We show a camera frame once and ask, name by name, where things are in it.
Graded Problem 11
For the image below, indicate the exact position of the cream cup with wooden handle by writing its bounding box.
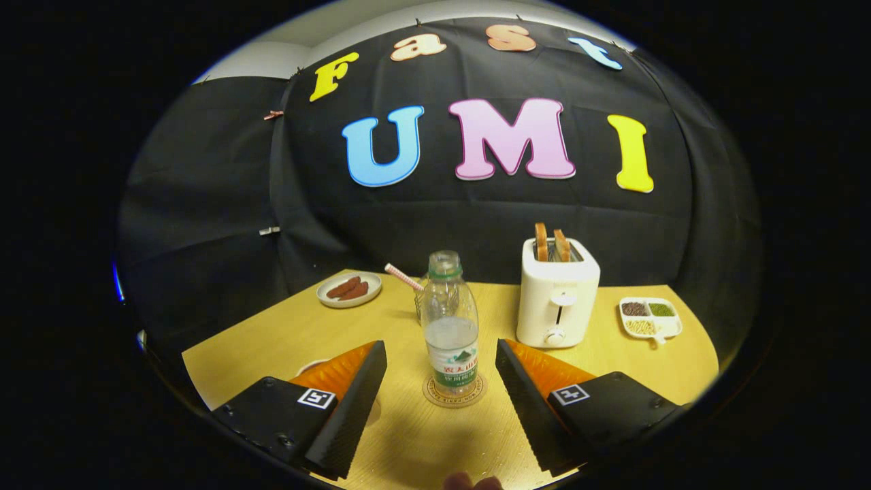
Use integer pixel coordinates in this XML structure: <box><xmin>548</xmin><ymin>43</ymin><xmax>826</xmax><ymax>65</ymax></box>
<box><xmin>297</xmin><ymin>358</ymin><xmax>382</xmax><ymax>428</ymax></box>

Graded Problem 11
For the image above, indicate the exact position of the white toaster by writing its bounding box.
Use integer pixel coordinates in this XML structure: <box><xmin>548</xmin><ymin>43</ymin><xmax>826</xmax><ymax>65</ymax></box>
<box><xmin>516</xmin><ymin>237</ymin><xmax>602</xmax><ymax>349</ymax></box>

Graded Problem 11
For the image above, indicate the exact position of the white divided dish with beans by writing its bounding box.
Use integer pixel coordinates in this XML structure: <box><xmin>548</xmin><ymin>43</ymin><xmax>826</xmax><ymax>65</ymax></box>
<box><xmin>618</xmin><ymin>297</ymin><xmax>683</xmax><ymax>344</ymax></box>

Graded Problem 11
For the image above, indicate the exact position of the white round plate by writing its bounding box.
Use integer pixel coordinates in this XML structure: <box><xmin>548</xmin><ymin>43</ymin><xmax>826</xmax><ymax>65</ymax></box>
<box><xmin>316</xmin><ymin>272</ymin><xmax>382</xmax><ymax>309</ymax></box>

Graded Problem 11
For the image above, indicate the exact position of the wooden table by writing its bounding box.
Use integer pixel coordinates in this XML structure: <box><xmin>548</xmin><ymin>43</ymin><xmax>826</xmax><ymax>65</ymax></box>
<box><xmin>182</xmin><ymin>269</ymin><xmax>720</xmax><ymax>490</ymax></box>

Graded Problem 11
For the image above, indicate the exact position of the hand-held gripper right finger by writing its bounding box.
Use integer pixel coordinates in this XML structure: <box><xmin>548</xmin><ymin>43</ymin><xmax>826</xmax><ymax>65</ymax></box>
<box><xmin>495</xmin><ymin>338</ymin><xmax>681</xmax><ymax>477</ymax></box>

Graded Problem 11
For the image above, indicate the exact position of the round cork coaster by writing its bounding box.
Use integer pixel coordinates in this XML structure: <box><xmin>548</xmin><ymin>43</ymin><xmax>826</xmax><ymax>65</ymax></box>
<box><xmin>422</xmin><ymin>371</ymin><xmax>488</xmax><ymax>409</ymax></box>

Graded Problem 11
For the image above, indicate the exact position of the red striped paper straw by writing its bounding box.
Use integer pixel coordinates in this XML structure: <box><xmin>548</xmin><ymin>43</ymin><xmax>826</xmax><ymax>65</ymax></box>
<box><xmin>384</xmin><ymin>263</ymin><xmax>425</xmax><ymax>292</ymax></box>

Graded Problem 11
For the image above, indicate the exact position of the clear plastic juice bottle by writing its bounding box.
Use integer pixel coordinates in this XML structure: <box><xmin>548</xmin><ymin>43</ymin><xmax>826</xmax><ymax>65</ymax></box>
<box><xmin>420</xmin><ymin>250</ymin><xmax>480</xmax><ymax>398</ymax></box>

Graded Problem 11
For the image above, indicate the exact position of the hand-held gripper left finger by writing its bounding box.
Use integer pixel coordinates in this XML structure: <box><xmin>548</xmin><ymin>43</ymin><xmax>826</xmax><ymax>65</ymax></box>
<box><xmin>211</xmin><ymin>340</ymin><xmax>389</xmax><ymax>480</ymax></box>

